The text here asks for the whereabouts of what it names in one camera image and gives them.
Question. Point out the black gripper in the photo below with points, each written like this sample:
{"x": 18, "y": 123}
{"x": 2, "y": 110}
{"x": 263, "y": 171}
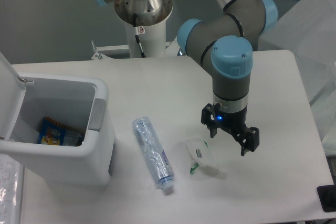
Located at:
{"x": 232, "y": 123}

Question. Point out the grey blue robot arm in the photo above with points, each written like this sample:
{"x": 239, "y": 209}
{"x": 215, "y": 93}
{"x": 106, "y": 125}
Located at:
{"x": 222, "y": 48}

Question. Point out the white plastic trash can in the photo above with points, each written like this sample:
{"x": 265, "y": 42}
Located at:
{"x": 78, "y": 102}

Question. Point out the clear crushed plastic bottle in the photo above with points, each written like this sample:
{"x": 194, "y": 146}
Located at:
{"x": 154, "y": 154}

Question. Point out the black device at edge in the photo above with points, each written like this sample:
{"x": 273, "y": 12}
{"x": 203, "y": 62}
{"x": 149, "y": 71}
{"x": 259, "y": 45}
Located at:
{"x": 326, "y": 195}

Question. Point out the translucent white storage box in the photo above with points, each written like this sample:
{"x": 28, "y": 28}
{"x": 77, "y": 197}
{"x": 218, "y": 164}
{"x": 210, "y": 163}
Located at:
{"x": 308, "y": 31}

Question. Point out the blue orange snack packet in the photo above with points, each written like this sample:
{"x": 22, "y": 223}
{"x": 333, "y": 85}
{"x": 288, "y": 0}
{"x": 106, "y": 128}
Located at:
{"x": 55, "y": 133}

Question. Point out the clear bubble wrap sheet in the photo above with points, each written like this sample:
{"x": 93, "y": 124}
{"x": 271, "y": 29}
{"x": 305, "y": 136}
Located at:
{"x": 12, "y": 176}

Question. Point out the white mounting bracket frame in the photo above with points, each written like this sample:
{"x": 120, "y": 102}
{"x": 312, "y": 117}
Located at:
{"x": 122, "y": 51}

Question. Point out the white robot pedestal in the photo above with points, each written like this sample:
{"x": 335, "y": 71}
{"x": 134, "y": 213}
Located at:
{"x": 149, "y": 41}

